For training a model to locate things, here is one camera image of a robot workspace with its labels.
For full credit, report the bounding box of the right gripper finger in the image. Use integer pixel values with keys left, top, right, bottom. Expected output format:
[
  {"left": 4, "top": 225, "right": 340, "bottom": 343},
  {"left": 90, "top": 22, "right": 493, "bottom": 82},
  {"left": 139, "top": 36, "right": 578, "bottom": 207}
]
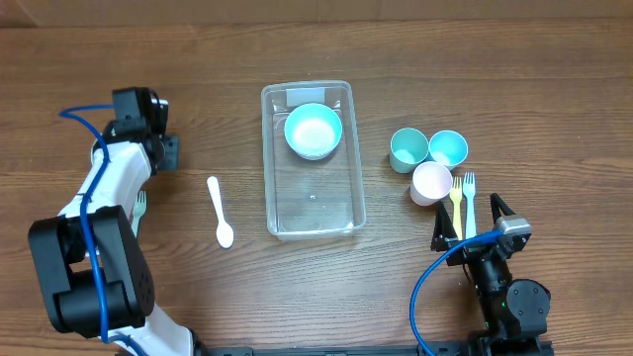
[
  {"left": 431, "top": 202, "right": 457, "bottom": 242},
  {"left": 490, "top": 193, "right": 514, "bottom": 221}
]

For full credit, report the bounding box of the light blue fork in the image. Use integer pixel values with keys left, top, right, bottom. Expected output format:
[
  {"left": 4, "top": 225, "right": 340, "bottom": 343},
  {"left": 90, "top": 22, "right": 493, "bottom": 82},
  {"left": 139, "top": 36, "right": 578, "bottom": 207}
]
[
  {"left": 463, "top": 172, "right": 477, "bottom": 239},
  {"left": 132, "top": 190, "right": 147, "bottom": 236}
]

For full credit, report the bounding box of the white plastic spoon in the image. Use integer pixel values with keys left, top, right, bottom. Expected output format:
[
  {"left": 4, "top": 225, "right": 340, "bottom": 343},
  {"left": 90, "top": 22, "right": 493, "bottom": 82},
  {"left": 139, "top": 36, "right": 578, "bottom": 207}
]
[{"left": 207, "top": 176, "right": 234, "bottom": 249}]

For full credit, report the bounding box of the teal bowl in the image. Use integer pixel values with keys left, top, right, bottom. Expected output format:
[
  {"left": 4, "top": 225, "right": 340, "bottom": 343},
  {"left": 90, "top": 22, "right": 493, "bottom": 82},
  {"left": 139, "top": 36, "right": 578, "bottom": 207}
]
[{"left": 284, "top": 103, "right": 343, "bottom": 160}]

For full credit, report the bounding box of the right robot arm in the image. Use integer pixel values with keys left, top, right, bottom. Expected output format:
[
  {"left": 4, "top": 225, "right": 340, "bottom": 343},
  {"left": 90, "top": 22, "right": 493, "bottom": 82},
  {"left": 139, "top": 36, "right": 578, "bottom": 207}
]
[{"left": 436, "top": 193, "right": 555, "bottom": 356}]

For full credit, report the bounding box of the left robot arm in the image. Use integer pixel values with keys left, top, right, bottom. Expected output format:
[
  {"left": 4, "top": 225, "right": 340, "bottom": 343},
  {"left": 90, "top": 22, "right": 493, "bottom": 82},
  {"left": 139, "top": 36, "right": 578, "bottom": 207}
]
[{"left": 28, "top": 87, "right": 205, "bottom": 355}]

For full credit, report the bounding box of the clear plastic container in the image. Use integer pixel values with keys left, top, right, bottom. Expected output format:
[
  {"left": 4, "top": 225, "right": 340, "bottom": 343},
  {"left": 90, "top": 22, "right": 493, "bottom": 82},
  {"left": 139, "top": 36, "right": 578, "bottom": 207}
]
[{"left": 261, "top": 80, "right": 366, "bottom": 241}]

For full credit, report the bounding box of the yellow fork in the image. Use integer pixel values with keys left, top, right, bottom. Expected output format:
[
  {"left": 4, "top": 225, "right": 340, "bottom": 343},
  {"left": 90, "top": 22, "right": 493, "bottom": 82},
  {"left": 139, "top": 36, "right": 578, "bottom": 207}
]
[{"left": 449, "top": 177, "right": 464, "bottom": 240}]

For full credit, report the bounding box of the pink cup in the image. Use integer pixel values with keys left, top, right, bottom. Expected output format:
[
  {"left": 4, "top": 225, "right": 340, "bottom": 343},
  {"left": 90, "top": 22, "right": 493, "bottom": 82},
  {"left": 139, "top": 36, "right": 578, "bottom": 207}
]
[{"left": 409, "top": 161, "right": 453, "bottom": 206}]

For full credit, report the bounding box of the blue cup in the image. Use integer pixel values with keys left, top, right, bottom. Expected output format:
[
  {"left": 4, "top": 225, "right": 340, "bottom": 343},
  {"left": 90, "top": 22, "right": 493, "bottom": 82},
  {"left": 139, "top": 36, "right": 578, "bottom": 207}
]
[{"left": 428, "top": 130, "right": 469, "bottom": 170}]

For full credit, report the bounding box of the green cup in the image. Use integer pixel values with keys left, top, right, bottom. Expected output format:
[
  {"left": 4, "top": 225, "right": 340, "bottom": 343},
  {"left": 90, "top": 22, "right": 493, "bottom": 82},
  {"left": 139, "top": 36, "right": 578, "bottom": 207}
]
[{"left": 390, "top": 128, "right": 429, "bottom": 174}]

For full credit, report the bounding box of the right blue cable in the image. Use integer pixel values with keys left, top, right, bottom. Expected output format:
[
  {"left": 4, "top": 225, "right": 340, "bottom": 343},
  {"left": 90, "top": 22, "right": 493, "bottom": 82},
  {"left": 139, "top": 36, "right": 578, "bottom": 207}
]
[{"left": 408, "top": 228, "right": 504, "bottom": 356}]

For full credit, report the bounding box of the blue cable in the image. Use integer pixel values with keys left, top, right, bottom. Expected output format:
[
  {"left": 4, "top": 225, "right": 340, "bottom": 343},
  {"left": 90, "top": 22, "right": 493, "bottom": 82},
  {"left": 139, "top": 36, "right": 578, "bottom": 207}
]
[
  {"left": 408, "top": 228, "right": 504, "bottom": 356},
  {"left": 57, "top": 103, "right": 149, "bottom": 356}
]

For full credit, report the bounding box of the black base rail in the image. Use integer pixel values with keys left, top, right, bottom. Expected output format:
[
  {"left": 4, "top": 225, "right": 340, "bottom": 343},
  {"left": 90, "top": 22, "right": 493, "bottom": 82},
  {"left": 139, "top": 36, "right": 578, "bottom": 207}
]
[{"left": 197, "top": 340, "right": 555, "bottom": 356}]

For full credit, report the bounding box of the left blue cable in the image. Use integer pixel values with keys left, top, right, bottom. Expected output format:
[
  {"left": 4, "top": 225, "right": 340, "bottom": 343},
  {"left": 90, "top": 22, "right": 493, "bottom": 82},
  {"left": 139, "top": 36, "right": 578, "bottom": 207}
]
[{"left": 57, "top": 103, "right": 149, "bottom": 356}]

